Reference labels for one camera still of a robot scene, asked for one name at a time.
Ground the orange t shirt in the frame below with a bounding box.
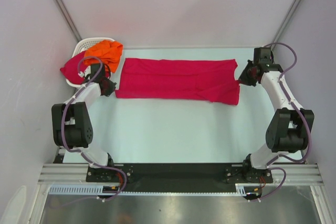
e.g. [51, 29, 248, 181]
[83, 40, 123, 73]

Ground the pink t shirt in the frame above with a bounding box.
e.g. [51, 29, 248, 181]
[115, 58, 240, 105]
[60, 51, 88, 85]

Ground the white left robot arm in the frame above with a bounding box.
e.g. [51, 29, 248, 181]
[51, 77, 117, 182]

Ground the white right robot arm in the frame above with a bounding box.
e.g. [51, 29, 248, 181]
[239, 60, 314, 183]

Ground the white perforated laundry basket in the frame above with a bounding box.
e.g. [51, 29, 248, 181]
[66, 37, 115, 89]

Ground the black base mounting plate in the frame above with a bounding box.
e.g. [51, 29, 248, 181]
[86, 163, 273, 192]

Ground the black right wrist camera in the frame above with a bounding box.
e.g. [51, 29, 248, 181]
[253, 47, 274, 65]

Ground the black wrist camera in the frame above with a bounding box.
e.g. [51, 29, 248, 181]
[84, 63, 110, 79]
[253, 47, 274, 65]

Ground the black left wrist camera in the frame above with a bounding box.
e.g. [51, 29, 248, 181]
[84, 63, 110, 79]

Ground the aluminium left corner post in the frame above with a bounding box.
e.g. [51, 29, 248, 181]
[53, 0, 82, 42]

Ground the aluminium corner post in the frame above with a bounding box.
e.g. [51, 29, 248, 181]
[53, 0, 82, 42]
[271, 0, 303, 43]

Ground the aluminium front frame rail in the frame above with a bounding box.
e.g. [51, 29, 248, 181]
[38, 163, 323, 186]

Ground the aluminium right corner post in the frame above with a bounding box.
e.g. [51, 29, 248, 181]
[271, 0, 303, 43]

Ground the white slotted cable duct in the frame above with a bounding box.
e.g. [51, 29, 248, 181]
[49, 184, 260, 198]

